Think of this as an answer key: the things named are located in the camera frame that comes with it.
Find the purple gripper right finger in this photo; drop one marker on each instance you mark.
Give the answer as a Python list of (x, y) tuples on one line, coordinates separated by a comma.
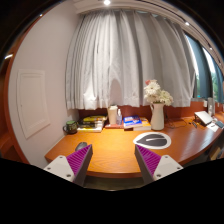
[(154, 167)]

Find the round grey mouse pad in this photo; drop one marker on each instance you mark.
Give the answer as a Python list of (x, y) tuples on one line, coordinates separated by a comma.
[(153, 140)]

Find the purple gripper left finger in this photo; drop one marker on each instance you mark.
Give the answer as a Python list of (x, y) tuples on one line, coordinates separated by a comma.
[(72, 167)]

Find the clear sanitizer bottle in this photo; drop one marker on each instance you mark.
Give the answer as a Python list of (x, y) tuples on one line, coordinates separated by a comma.
[(119, 117)]

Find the white and pink flowers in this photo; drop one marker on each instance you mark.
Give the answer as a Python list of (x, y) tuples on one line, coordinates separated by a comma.
[(154, 94)]

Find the grey computer mouse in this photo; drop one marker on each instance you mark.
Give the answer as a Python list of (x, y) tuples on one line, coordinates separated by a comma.
[(80, 146)]

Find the red flat book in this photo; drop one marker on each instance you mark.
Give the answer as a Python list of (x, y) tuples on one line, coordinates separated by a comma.
[(113, 126)]

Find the white curtain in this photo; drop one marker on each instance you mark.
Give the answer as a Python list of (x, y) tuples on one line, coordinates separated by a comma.
[(114, 52)]

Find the white laptop on stand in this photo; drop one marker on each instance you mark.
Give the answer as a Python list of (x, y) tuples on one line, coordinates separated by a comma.
[(204, 117)]

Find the stack of books left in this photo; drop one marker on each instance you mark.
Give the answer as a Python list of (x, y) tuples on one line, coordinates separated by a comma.
[(92, 124)]

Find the blue book stack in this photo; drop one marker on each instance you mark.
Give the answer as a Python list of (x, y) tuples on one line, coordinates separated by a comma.
[(136, 123)]

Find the dark green mug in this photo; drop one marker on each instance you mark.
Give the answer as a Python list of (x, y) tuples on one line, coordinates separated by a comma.
[(70, 127)]

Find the beige paper cup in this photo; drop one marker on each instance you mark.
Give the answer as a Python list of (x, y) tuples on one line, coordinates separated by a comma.
[(112, 114)]

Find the white ceramic vase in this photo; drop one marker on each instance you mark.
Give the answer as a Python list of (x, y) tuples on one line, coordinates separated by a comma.
[(157, 119)]

